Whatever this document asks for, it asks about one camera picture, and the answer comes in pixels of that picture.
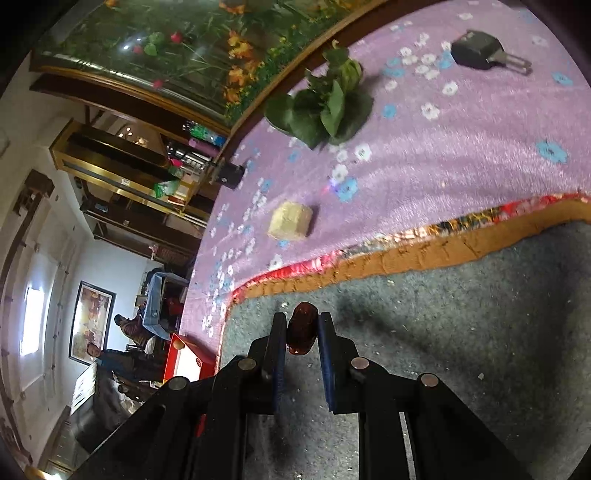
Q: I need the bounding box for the black cup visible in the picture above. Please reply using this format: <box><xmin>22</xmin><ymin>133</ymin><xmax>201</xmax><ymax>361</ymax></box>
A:
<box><xmin>216</xmin><ymin>161</ymin><xmax>245</xmax><ymax>189</ymax></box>

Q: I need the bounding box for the purple floral tablecloth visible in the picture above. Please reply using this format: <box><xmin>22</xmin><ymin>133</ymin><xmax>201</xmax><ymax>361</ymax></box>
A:
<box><xmin>178</xmin><ymin>0</ymin><xmax>591</xmax><ymax>342</ymax></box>

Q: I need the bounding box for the table with blue cloth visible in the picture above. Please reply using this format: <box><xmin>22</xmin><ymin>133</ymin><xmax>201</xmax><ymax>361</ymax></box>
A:
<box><xmin>142</xmin><ymin>271</ymin><xmax>188</xmax><ymax>329</ymax></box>

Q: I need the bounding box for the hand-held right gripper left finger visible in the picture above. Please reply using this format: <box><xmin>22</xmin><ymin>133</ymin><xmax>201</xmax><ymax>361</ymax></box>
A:
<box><xmin>69</xmin><ymin>313</ymin><xmax>288</xmax><ymax>480</ymax></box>

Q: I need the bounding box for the red date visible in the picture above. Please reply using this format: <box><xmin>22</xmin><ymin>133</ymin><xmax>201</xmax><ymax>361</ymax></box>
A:
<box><xmin>286</xmin><ymin>302</ymin><xmax>319</xmax><ymax>356</ymax></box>

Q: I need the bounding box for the green leafy vegetable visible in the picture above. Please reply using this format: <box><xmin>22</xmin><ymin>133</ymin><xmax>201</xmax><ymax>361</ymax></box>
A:
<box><xmin>264</xmin><ymin>41</ymin><xmax>374</xmax><ymax>149</ymax></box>

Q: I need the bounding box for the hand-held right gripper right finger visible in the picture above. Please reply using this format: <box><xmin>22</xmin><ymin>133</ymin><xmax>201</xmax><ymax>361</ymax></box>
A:
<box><xmin>318</xmin><ymin>312</ymin><xmax>532</xmax><ymax>480</ymax></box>

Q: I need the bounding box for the beige block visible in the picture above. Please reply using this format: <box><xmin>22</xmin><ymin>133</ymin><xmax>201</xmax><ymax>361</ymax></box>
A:
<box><xmin>268</xmin><ymin>200</ymin><xmax>314</xmax><ymax>241</ymax></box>

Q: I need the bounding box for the golden pillar frame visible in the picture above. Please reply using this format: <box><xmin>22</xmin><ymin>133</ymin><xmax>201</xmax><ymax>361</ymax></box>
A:
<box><xmin>50</xmin><ymin>124</ymin><xmax>214</xmax><ymax>217</ymax></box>

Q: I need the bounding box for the red-rimmed white tray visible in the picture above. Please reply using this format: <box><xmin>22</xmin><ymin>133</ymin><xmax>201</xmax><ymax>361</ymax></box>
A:
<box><xmin>164</xmin><ymin>333</ymin><xmax>217</xmax><ymax>385</ymax></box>

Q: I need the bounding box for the framed wall picture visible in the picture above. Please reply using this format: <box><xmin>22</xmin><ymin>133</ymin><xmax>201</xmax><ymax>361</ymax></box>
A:
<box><xmin>68</xmin><ymin>281</ymin><xmax>117</xmax><ymax>366</ymax></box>

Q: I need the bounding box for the ceiling light panel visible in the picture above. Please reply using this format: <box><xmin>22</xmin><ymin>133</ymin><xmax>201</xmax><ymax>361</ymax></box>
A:
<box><xmin>20</xmin><ymin>285</ymin><xmax>45</xmax><ymax>357</ymax></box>

